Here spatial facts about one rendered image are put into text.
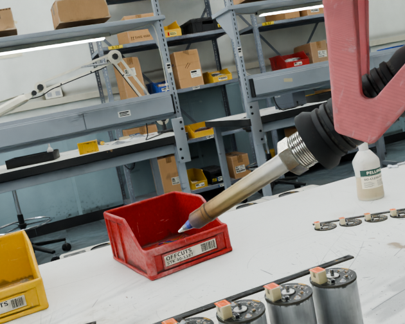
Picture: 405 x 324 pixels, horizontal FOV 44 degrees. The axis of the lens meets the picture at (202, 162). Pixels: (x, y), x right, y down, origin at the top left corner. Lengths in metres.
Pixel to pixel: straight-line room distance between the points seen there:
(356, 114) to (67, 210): 4.53
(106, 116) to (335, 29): 2.36
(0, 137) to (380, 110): 2.36
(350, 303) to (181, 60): 4.21
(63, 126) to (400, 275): 2.17
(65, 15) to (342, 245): 2.22
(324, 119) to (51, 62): 4.50
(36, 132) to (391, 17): 4.53
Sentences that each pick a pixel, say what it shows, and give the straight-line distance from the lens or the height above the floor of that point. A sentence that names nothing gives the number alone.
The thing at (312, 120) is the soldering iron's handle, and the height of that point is 0.90.
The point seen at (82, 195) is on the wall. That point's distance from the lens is 4.67.
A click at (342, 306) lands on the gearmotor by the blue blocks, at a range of 0.28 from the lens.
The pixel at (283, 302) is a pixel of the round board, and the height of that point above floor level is 0.81.
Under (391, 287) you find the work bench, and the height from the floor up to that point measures 0.75.
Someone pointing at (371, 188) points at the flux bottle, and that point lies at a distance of 0.67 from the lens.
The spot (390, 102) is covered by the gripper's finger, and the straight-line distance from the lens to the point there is 0.18.
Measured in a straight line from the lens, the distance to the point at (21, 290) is 0.52.
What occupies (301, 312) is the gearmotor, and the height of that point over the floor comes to 0.81.
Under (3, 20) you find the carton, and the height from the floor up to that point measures 1.44.
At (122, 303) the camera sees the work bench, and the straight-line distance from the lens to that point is 0.48.
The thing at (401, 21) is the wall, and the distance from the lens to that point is 6.23.
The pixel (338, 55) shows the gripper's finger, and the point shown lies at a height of 0.92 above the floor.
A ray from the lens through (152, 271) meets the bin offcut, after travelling 0.52.
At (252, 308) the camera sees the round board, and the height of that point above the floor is 0.81.
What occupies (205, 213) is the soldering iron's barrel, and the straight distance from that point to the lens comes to 0.22.
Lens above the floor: 0.92
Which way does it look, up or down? 7 degrees down
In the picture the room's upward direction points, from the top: 11 degrees counter-clockwise
